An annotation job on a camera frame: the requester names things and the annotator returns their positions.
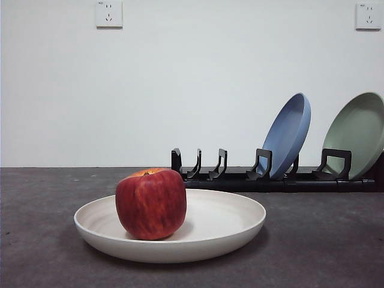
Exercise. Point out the red apple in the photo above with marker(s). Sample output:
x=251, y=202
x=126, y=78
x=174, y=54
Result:
x=150, y=204

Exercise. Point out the pale yellow plate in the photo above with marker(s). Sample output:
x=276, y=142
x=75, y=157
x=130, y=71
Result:
x=216, y=222

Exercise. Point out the blue plate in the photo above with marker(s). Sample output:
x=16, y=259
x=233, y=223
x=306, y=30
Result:
x=288, y=135

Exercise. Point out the black plate rack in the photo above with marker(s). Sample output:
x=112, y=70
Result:
x=300, y=186

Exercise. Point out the green plate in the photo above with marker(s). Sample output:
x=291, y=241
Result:
x=357, y=135

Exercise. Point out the white wall socket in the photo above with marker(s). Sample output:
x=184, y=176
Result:
x=109, y=15
x=368, y=16

